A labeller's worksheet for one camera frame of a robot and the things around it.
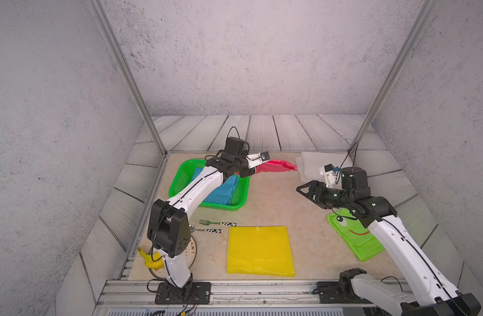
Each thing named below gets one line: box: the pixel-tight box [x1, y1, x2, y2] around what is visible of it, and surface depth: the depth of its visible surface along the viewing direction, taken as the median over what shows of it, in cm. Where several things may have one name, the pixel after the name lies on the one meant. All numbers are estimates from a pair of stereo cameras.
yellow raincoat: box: [226, 225, 296, 277], surface depth 83 cm
